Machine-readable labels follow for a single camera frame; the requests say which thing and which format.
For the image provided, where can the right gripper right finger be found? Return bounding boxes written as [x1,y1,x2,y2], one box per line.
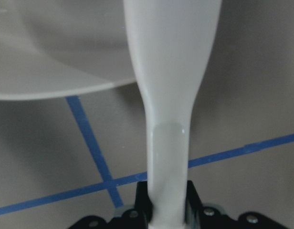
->
[185,180,286,229]

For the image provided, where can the white hand brush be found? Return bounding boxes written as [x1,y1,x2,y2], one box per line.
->
[123,0,222,229]

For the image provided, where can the white plastic dustpan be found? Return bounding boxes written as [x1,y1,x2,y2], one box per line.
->
[0,0,135,101]

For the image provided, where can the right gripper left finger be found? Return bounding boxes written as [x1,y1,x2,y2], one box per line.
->
[70,181,153,229]

